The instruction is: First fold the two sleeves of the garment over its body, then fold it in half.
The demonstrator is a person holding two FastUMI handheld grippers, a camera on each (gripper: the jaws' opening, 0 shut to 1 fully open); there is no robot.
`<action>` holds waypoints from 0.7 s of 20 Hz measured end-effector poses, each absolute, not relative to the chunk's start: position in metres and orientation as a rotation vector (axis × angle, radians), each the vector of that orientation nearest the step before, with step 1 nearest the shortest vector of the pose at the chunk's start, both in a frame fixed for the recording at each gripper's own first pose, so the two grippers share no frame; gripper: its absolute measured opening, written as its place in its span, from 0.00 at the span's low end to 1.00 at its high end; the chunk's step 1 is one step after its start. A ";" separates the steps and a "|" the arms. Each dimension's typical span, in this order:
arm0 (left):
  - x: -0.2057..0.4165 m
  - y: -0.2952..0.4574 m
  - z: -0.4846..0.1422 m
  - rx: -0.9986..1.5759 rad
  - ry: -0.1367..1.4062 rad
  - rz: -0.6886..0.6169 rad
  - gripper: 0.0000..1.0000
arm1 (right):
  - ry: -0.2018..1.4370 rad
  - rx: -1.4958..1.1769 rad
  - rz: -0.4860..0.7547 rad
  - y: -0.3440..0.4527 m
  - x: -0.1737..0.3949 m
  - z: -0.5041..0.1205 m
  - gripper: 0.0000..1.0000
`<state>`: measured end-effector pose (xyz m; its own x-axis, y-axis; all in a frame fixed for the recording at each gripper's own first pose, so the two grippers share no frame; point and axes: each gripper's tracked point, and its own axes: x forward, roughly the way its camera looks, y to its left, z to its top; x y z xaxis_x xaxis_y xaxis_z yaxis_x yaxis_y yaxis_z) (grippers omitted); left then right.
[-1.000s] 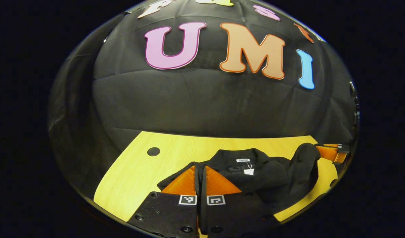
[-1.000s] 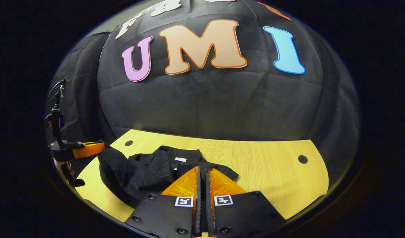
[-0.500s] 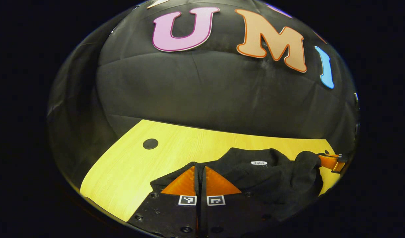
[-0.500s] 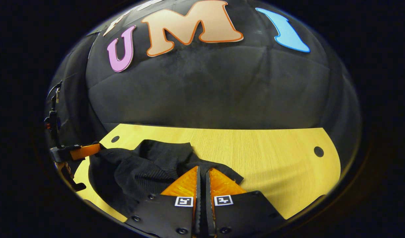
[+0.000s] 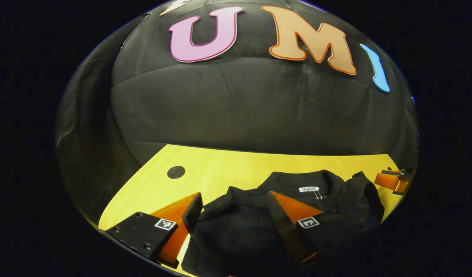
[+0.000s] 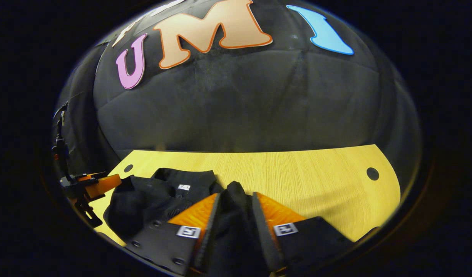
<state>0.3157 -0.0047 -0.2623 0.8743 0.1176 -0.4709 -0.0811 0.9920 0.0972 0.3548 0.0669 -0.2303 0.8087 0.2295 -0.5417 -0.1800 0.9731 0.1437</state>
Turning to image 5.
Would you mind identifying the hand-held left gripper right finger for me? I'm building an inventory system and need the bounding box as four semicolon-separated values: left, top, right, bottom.
266;190;360;266

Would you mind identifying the black backdrop cloth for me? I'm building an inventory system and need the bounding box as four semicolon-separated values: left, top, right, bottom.
55;0;419;224

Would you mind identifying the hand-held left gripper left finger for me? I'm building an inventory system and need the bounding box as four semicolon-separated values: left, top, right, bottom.
105;192;204;269

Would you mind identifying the black buttoned shirt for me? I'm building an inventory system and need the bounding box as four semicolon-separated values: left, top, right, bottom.
181;169;385;277

